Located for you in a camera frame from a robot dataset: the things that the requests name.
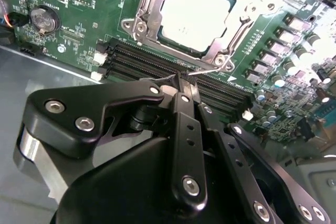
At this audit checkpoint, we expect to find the silver CPU chip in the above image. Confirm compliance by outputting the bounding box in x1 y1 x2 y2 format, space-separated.
160 0 249 58

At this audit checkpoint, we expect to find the metal CPU locking lever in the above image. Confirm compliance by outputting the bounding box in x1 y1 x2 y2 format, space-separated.
139 0 156 28
140 66 220 83

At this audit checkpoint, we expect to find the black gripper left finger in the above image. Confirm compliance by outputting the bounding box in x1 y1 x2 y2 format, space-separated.
13 73 208 211

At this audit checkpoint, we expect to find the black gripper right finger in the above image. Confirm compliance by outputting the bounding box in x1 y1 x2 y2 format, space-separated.
188 76 333 224

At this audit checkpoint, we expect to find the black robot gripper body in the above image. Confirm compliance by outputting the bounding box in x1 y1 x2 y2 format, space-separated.
51 136 263 224

